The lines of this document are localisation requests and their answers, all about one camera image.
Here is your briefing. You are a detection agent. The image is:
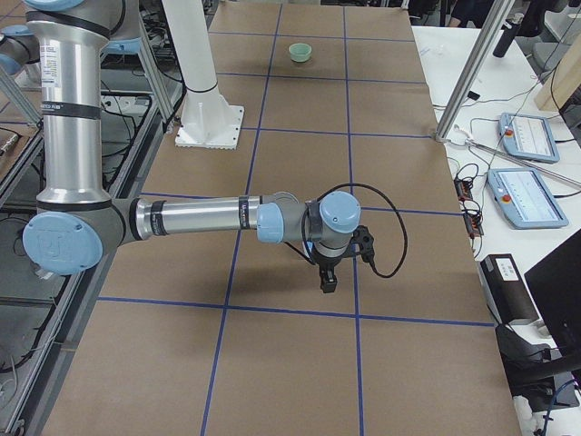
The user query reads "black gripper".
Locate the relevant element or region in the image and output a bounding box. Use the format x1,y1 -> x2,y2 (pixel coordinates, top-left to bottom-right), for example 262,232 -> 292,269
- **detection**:
311,247 -> 341,293

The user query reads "green ceramic bowl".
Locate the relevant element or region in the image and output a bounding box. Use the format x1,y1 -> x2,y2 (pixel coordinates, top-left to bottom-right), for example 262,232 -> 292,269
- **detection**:
288,43 -> 312,64

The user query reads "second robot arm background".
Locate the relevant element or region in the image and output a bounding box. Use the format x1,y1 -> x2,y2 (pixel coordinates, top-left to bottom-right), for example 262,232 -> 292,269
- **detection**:
1,25 -> 40,75

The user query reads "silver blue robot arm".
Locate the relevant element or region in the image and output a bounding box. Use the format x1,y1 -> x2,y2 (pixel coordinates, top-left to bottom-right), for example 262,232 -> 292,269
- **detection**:
23,1 -> 361,292

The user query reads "black water bottle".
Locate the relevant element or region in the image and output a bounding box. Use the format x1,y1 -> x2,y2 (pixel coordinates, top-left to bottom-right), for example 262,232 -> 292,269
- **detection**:
492,13 -> 524,58

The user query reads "black box with label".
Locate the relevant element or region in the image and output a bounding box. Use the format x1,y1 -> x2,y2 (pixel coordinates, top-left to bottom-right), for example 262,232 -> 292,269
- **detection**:
480,253 -> 538,325

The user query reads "metal rod on desk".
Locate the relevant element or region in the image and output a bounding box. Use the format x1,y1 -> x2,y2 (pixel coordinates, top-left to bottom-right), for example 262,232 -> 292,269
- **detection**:
465,139 -> 581,188

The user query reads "near blue teach pendant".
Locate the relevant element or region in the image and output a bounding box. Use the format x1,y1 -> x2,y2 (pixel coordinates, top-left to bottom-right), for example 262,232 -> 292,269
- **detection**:
487,168 -> 569,230

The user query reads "blue teach pendant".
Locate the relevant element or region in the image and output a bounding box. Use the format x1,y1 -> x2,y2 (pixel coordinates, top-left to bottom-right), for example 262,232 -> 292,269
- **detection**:
498,113 -> 560,164
487,168 -> 569,230

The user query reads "black monitor stand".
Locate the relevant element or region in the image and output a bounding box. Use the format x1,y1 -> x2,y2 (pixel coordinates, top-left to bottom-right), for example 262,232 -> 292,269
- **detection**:
495,325 -> 580,411

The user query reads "black monitor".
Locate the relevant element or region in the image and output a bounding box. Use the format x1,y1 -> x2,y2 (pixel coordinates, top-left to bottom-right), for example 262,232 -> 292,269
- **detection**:
525,232 -> 580,354

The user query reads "far blue teach pendant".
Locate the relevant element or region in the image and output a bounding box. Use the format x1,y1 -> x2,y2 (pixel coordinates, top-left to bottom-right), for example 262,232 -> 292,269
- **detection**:
498,113 -> 560,164

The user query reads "wooden board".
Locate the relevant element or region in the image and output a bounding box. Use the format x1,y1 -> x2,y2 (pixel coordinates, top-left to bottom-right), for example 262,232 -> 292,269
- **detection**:
535,35 -> 581,112

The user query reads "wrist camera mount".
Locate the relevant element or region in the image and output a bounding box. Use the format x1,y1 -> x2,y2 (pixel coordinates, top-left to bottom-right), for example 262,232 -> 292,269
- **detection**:
353,225 -> 375,265

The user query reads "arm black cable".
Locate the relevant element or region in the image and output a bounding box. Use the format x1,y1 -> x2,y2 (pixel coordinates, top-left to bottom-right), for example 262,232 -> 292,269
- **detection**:
312,183 -> 409,279

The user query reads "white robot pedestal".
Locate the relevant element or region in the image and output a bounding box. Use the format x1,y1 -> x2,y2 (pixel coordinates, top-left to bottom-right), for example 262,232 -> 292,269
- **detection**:
162,0 -> 244,150

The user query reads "aluminium frame post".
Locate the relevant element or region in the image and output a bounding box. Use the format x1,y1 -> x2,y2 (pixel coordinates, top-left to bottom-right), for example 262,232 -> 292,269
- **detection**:
434,0 -> 515,142

